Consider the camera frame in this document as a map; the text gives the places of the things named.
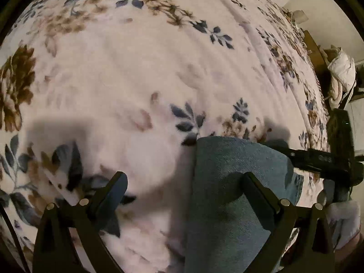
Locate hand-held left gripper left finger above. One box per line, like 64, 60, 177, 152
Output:
32, 171, 128, 273

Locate black cable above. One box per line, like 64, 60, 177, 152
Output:
0, 204, 30, 273

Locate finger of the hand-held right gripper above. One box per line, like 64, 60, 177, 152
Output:
267, 139, 351, 181

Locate blue denim pants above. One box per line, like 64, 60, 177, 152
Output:
185, 136, 303, 273

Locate white pillow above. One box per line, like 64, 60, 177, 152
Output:
327, 50, 357, 106

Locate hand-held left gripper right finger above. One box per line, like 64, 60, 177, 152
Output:
242, 172, 336, 273

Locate white floral blanket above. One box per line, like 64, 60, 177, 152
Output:
0, 0, 332, 273

